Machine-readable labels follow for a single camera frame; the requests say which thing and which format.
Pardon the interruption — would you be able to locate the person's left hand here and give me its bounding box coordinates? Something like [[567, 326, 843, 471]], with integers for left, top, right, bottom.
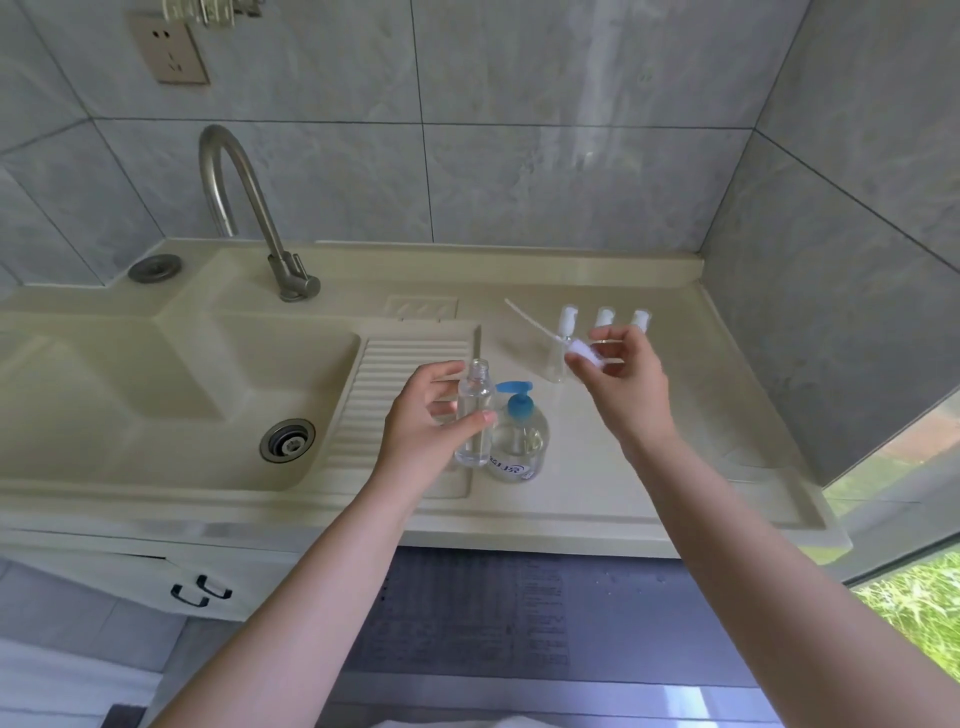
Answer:
[[371, 361, 498, 500]]

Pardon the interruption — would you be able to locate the clear hand sanitizer pump bottle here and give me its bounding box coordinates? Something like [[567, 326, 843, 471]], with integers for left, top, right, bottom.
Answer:
[[483, 380, 551, 484]]

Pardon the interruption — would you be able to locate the white cabinet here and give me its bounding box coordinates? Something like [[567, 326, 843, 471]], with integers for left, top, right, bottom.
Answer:
[[0, 528, 301, 624]]

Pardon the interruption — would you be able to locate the steel sink drain strainer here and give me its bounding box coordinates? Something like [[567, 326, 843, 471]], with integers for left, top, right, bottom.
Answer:
[[259, 418, 317, 465]]

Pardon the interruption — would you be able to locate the white spray cap with tube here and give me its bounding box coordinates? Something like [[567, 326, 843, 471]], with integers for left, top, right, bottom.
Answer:
[[503, 298, 609, 370]]

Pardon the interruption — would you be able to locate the glass window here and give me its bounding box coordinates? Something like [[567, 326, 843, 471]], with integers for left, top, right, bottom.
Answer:
[[821, 389, 960, 706]]

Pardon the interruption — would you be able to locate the person's left forearm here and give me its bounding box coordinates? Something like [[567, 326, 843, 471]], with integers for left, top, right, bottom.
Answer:
[[149, 472, 421, 728]]

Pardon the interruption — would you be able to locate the cream sink with washboard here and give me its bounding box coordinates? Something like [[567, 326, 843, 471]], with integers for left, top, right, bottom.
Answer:
[[0, 238, 853, 564]]

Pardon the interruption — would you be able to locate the beige wall socket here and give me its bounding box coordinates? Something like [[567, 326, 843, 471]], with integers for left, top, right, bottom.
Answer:
[[125, 11, 211, 88]]

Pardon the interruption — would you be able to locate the round steel hole cover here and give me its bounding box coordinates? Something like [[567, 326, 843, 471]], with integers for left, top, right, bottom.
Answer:
[[126, 253, 184, 284]]

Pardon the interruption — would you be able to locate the person's right hand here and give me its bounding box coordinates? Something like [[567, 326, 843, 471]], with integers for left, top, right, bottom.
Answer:
[[563, 323, 673, 459]]

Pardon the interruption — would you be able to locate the grey washing machine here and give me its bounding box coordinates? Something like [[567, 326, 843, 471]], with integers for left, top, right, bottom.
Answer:
[[299, 545, 766, 728]]

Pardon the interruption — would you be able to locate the curved steel faucet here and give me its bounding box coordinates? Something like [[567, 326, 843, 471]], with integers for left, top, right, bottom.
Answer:
[[198, 124, 322, 304]]

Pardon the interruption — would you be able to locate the person's right forearm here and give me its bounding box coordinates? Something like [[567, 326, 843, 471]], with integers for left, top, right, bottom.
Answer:
[[622, 434, 960, 728]]

